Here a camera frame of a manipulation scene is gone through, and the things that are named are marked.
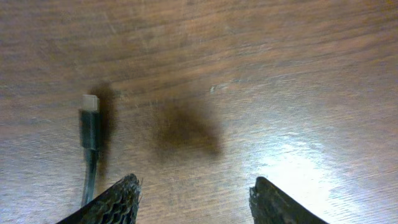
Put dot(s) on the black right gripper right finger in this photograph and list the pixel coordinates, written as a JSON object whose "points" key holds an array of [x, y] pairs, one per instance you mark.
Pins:
{"points": [[270, 205]]}

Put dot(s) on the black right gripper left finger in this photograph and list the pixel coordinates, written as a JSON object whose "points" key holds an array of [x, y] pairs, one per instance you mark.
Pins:
{"points": [[119, 204]]}

